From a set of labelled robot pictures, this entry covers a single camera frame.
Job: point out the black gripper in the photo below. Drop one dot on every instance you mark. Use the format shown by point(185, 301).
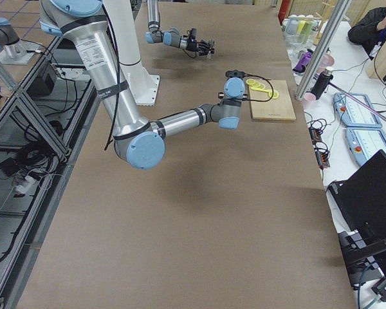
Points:
point(193, 46)

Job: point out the pink cup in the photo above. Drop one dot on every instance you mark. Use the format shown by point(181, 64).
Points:
point(309, 97)

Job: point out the lemon slice on spoon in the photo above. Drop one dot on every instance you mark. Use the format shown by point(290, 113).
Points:
point(273, 94)

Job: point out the wooden cutting board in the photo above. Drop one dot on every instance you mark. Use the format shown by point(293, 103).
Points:
point(264, 108)

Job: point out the purple cloth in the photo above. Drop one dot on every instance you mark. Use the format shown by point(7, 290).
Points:
point(303, 62)

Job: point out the black water bottle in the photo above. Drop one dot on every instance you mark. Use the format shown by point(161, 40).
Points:
point(322, 82)

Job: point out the person in black jacket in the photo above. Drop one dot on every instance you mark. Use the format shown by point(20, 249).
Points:
point(370, 31)

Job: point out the black monitor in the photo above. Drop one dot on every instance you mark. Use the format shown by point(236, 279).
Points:
point(362, 198)

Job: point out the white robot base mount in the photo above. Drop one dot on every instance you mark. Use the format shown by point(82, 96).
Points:
point(143, 85)

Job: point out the aluminium frame post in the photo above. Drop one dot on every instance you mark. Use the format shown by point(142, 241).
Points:
point(331, 18)

